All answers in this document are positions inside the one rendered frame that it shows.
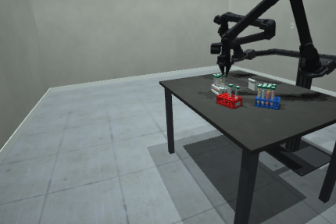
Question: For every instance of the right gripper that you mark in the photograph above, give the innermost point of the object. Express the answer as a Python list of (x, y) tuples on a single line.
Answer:
[(222, 31)]

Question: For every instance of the white tube rack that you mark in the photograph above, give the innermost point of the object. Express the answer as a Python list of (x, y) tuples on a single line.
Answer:
[(220, 89)]

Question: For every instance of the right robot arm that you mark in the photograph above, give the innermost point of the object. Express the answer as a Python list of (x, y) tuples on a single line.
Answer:
[(266, 24)]

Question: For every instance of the red lego-style plate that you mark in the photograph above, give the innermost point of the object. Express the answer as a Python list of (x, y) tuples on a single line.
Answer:
[(229, 102)]

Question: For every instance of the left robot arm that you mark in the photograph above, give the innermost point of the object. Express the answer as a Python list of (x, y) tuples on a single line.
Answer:
[(308, 51)]

